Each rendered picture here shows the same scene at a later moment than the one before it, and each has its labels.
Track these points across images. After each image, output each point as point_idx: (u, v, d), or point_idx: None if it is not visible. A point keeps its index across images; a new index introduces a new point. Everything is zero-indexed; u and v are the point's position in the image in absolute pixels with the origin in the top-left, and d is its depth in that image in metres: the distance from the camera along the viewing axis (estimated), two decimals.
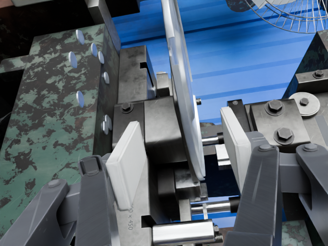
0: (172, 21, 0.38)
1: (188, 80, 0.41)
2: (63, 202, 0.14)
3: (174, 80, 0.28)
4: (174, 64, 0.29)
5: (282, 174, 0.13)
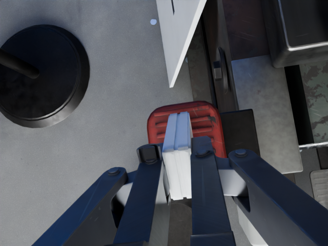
0: None
1: None
2: (124, 189, 0.14)
3: None
4: None
5: (215, 177, 0.14)
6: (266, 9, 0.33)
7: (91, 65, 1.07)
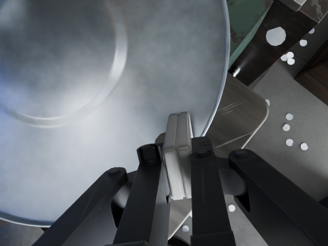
0: None
1: (48, 56, 0.24)
2: (124, 189, 0.14)
3: None
4: None
5: (215, 177, 0.14)
6: None
7: None
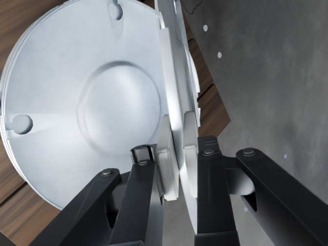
0: None
1: (190, 91, 0.32)
2: (117, 190, 0.14)
3: None
4: None
5: (223, 176, 0.14)
6: None
7: None
